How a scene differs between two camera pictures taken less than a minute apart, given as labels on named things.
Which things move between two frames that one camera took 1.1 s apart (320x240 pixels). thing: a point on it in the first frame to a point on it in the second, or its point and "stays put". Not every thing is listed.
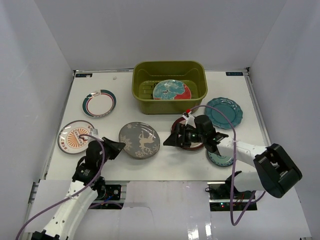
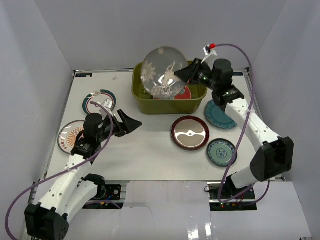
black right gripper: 182,130 to 190,73
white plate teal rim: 99,104 stays put
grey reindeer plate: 142,140 to 158,71
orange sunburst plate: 68,138 stays put
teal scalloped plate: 231,109 stays put
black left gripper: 107,148 to 120,124
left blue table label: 83,75 stays put
